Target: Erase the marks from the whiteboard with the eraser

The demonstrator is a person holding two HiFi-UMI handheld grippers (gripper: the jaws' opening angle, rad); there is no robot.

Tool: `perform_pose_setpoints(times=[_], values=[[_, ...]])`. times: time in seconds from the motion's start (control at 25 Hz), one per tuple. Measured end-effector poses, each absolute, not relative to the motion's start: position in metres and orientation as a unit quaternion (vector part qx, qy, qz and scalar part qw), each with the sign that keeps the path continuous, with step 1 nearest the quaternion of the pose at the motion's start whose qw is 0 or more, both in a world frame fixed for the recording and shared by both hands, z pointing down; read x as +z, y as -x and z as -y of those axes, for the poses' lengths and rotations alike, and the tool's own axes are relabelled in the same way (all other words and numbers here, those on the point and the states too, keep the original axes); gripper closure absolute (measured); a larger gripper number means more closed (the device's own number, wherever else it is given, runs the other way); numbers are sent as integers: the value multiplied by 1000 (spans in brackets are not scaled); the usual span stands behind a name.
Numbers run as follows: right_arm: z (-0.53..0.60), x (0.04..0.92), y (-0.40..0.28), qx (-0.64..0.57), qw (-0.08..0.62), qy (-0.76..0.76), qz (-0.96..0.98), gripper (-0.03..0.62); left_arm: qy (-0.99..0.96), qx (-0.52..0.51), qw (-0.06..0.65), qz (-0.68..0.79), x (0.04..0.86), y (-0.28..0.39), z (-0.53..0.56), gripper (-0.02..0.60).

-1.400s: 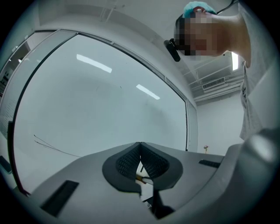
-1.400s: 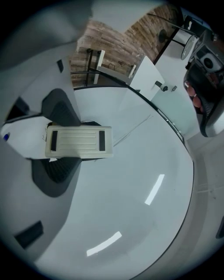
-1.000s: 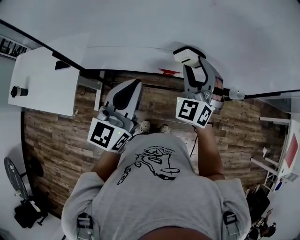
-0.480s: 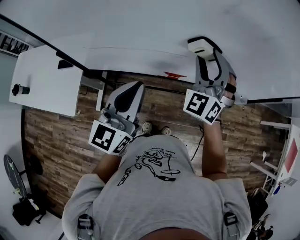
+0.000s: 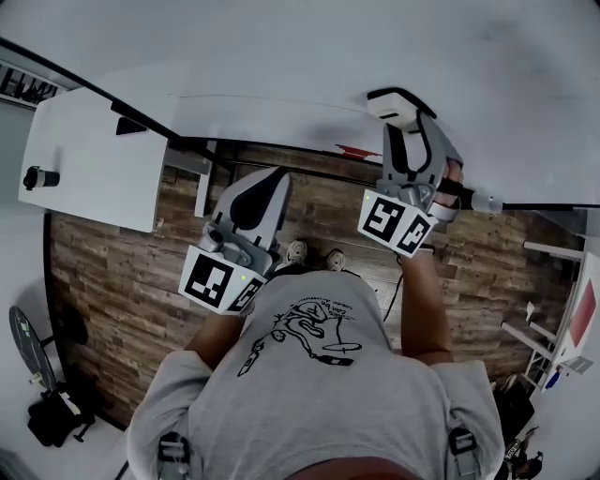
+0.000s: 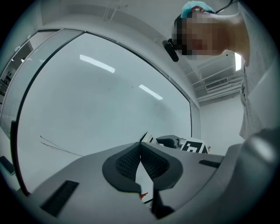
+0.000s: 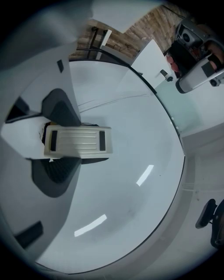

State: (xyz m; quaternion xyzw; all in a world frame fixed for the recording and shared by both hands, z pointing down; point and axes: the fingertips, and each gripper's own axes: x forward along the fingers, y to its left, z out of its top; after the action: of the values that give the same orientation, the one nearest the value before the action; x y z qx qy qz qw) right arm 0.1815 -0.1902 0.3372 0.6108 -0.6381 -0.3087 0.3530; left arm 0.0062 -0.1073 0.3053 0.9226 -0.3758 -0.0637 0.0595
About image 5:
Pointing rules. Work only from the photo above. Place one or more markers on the small blue bottle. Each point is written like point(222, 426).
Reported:
point(554, 379)

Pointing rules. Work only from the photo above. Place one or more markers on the person's left shoe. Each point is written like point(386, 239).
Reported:
point(296, 250)

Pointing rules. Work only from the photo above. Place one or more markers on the person's black trousers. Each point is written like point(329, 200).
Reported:
point(293, 267)

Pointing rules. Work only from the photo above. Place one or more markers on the white rectangular plastic block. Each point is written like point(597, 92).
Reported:
point(391, 108)

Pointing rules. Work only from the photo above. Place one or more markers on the white table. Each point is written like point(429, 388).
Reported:
point(89, 159)

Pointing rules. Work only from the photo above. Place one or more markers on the person's right shoe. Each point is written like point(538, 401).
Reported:
point(335, 260)

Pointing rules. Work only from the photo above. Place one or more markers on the person's shoe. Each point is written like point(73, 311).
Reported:
point(335, 260)
point(296, 250)

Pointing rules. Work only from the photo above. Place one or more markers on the red plastic tray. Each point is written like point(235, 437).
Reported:
point(358, 152)

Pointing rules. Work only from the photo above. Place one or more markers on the person's grey printed t-shirt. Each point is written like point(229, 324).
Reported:
point(304, 398)

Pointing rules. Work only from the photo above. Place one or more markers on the black and white tumbler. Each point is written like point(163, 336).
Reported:
point(43, 178)

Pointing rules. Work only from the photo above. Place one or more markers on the person's left forearm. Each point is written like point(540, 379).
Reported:
point(213, 342)

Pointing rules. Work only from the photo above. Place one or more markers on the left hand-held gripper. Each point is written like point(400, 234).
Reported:
point(206, 279)

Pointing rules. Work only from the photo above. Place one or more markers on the white metal rack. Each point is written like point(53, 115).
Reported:
point(553, 328)

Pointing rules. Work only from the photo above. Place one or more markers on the person's right forearm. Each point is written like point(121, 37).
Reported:
point(424, 309)

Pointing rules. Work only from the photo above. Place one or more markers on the dark shelving unit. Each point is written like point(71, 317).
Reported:
point(25, 86)

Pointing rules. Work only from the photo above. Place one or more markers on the black bag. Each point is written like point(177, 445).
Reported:
point(58, 419)

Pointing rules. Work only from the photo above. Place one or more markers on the person's head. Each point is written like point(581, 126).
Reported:
point(356, 472)

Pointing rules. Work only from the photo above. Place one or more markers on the round black side table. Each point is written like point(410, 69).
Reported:
point(30, 347)

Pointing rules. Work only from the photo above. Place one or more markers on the red flat panel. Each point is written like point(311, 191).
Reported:
point(582, 316)

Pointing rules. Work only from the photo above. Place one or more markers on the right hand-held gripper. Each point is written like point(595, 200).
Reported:
point(384, 220)

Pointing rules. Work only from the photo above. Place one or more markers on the person's right hand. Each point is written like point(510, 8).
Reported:
point(454, 171)

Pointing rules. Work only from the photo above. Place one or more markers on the black round base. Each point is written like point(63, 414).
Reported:
point(73, 324)

